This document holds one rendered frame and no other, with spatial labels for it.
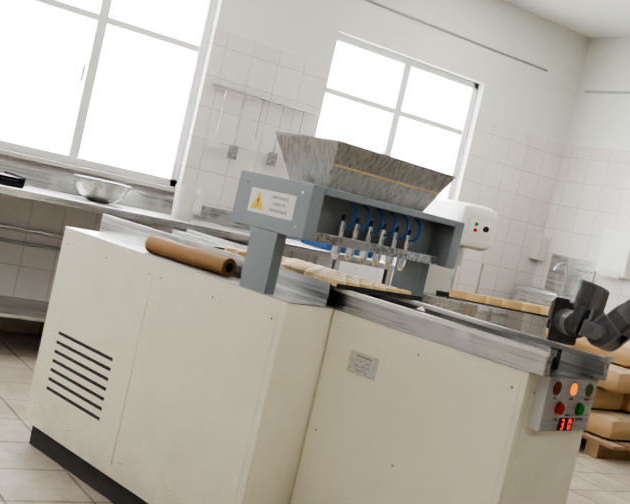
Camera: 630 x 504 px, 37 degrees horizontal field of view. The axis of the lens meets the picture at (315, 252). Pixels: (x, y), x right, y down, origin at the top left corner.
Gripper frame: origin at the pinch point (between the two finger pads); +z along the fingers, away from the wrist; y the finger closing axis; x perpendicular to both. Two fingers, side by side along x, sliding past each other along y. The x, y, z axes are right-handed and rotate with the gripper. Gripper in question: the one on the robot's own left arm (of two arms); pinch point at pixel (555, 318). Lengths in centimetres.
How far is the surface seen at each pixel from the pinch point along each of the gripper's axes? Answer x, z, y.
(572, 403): 12.6, 16.7, 21.0
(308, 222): -63, 40, -12
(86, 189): -196, 299, -10
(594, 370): 19.3, 26.6, 12.4
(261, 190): -79, 54, -18
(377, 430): -33, 36, 41
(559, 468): 14.8, 24.4, 39.4
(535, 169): 94, 548, -100
